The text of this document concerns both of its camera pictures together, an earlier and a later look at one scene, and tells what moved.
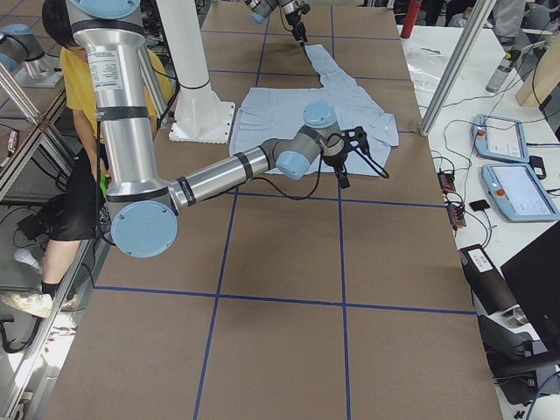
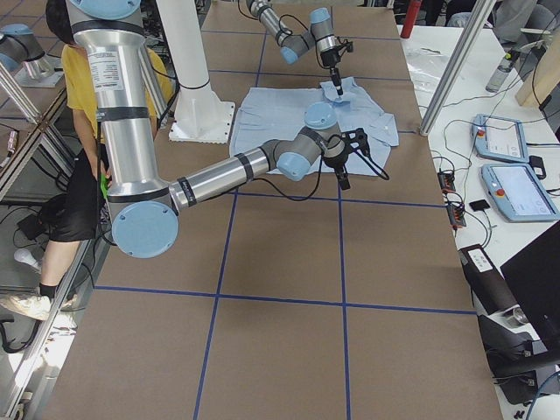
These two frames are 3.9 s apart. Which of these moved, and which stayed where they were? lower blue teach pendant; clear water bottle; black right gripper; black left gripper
Moved: black left gripper
Stayed: clear water bottle; lower blue teach pendant; black right gripper
